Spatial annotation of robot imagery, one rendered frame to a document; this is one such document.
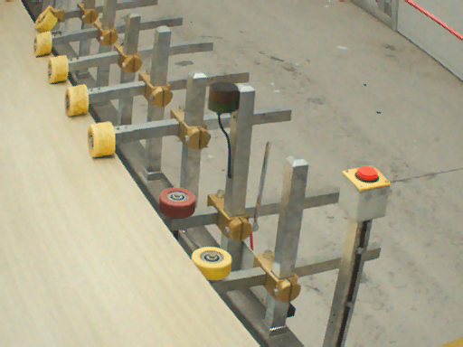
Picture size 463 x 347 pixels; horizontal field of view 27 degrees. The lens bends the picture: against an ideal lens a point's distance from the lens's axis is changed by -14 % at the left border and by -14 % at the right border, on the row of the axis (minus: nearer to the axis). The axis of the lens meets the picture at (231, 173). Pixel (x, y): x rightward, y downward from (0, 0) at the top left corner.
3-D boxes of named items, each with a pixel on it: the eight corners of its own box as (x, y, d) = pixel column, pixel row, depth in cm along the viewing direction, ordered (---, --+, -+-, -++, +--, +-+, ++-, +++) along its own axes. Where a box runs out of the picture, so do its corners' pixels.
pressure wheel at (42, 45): (52, 51, 311) (47, 55, 318) (51, 28, 311) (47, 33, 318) (36, 54, 308) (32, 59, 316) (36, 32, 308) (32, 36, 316)
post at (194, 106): (189, 244, 276) (202, 68, 254) (194, 251, 273) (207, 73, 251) (176, 246, 275) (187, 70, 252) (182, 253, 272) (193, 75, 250)
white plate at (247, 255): (222, 252, 259) (224, 215, 255) (268, 307, 239) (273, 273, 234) (220, 252, 259) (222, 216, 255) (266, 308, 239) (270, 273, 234)
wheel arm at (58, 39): (178, 23, 335) (179, 13, 333) (183, 25, 332) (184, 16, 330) (40, 45, 315) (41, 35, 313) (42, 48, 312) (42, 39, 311)
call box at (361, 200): (367, 202, 193) (373, 164, 190) (384, 220, 188) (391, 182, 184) (336, 209, 191) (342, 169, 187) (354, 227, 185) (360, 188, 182)
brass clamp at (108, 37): (107, 32, 328) (108, 18, 326) (118, 44, 317) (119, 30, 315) (90, 34, 326) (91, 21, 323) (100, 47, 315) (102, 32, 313)
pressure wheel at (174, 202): (185, 228, 249) (187, 182, 244) (199, 245, 243) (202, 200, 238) (153, 232, 246) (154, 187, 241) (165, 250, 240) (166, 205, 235)
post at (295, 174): (274, 341, 235) (301, 152, 213) (280, 348, 232) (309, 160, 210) (260, 343, 234) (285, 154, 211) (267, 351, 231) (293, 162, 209)
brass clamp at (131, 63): (128, 56, 308) (130, 41, 306) (143, 71, 298) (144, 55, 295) (110, 59, 306) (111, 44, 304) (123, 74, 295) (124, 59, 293)
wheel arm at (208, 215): (335, 199, 261) (337, 183, 259) (342, 205, 258) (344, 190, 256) (165, 227, 244) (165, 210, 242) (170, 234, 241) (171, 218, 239)
